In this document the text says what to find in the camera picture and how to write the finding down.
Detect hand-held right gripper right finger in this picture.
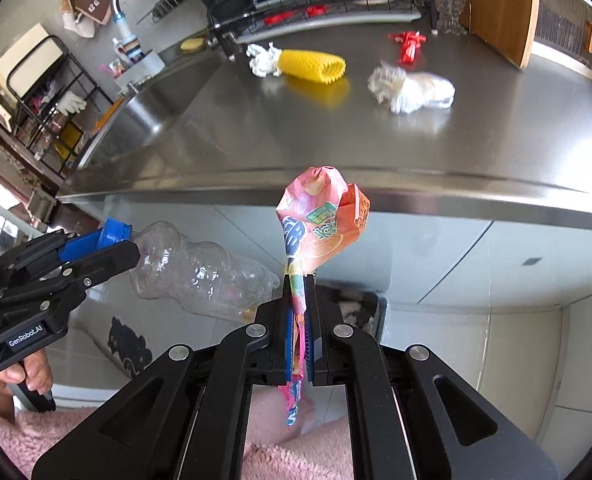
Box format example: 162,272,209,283
303,275,561,480

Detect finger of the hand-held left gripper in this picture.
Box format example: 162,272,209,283
0,227,109,286
0,240,141,311

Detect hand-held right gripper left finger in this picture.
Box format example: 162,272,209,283
31,272,297,480

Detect grey trash bin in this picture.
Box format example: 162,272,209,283
317,284,389,345

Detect clear plastic bottle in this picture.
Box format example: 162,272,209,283
98,217,281,322

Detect pink snack bag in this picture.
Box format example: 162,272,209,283
275,165,371,428

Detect person's left hand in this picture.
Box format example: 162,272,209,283
0,347,54,423

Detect pink fleece clothing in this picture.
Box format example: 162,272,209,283
0,385,357,480

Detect orange cloth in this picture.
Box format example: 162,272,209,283
93,97,127,131

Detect stainless steel sink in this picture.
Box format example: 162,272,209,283
73,45,227,168

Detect white glove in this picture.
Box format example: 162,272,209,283
56,91,89,116

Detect cream panel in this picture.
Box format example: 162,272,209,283
0,22,59,101

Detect blue white faucet filter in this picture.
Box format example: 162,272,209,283
112,10,144,61

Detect white bear print towel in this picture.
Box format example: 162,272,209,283
58,0,97,38

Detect crumpled white tissue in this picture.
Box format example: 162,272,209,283
246,42,283,79

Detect yellow foam fruit net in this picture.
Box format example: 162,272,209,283
278,49,347,86

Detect white plastic bag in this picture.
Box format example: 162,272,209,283
367,61,456,115

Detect red scissors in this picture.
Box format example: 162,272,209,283
265,5,331,26

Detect red wrapper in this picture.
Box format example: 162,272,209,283
388,31,427,67

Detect wooden cutting board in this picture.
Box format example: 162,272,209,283
460,0,541,70

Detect black wire shelf rack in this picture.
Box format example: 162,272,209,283
0,35,117,171

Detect wire sponge basket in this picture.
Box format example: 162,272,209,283
136,0,197,25

